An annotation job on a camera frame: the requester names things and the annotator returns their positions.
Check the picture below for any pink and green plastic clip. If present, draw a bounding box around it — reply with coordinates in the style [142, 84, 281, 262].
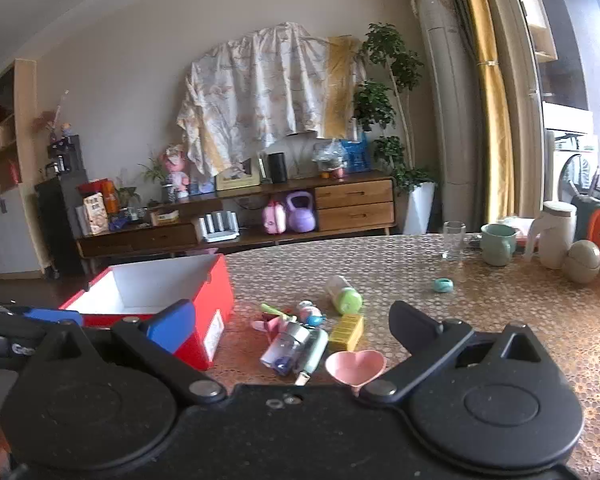
[251, 303, 298, 345]

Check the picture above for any clear plastic bag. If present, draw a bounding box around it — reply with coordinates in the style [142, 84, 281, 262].
[312, 139, 349, 179]

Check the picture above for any clear bottle with blue beads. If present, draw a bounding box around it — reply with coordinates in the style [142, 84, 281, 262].
[259, 321, 312, 377]

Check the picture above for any pink heart-shaped dish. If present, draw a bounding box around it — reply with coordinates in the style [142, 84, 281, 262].
[325, 350, 387, 389]

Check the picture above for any tall green potted plant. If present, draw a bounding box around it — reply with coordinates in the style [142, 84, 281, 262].
[352, 22, 439, 194]

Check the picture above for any pale teal pen-shaped tool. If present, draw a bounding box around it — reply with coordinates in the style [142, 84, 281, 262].
[293, 329, 330, 387]

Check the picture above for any purple kettlebell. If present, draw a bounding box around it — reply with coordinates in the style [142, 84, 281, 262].
[285, 190, 317, 234]

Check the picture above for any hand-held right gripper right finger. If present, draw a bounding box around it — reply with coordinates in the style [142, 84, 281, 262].
[360, 301, 576, 404]

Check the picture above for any white washing machine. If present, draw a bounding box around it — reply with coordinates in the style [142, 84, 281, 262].
[544, 131, 600, 207]

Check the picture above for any white angular planter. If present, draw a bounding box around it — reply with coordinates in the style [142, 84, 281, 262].
[402, 181, 437, 236]

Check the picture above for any white standing air conditioner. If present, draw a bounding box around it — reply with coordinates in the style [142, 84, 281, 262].
[412, 0, 476, 234]

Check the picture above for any mint green mug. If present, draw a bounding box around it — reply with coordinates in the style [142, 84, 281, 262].
[480, 223, 519, 267]

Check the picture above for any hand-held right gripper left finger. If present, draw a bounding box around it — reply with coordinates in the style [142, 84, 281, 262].
[22, 300, 227, 407]

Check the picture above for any white lidded pitcher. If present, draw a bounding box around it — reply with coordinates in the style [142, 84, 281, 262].
[523, 201, 579, 270]

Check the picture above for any clear drinking glass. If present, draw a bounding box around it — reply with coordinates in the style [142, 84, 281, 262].
[442, 221, 466, 260]

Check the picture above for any red storage box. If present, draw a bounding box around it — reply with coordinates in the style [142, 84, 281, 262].
[59, 253, 235, 372]

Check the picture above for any pink doll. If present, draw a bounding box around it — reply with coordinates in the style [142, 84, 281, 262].
[161, 144, 191, 200]

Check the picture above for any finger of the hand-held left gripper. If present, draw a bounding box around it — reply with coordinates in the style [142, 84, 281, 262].
[24, 308, 84, 327]

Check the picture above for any small green houseplant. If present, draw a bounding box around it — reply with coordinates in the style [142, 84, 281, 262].
[138, 152, 170, 196]

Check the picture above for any pink toy case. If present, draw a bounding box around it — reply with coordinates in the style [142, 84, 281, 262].
[262, 199, 287, 235]

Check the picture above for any green-capped small bottle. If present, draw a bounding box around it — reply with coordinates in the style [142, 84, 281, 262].
[328, 275, 364, 315]

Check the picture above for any yellow picture frame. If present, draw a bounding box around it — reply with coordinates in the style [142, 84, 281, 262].
[214, 157, 261, 192]

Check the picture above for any black cylindrical speaker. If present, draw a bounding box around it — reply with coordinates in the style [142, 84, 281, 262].
[268, 151, 287, 184]

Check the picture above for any yellow curtain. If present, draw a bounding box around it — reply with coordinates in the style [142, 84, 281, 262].
[450, 0, 516, 223]

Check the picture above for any wooden wall shelf unit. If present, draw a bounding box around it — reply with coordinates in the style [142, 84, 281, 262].
[0, 58, 40, 282]

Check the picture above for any yellow pill box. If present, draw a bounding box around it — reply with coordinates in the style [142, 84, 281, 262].
[328, 313, 365, 352]

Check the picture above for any beige egg-shaped container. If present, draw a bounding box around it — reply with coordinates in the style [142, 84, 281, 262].
[565, 239, 600, 284]

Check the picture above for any printed cardboard box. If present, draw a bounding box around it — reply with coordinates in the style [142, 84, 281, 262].
[83, 193, 107, 235]

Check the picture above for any wooden sideboard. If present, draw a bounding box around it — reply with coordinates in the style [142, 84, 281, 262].
[75, 170, 397, 262]

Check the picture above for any black water dispenser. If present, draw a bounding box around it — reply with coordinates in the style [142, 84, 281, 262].
[34, 134, 90, 277]

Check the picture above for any white router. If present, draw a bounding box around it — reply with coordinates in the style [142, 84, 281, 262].
[198, 211, 240, 244]

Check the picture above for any patterned sheet over television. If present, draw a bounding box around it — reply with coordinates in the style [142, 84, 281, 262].
[176, 21, 368, 177]

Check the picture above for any small colourful figure toy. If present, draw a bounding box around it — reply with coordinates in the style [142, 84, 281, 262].
[297, 300, 327, 327]

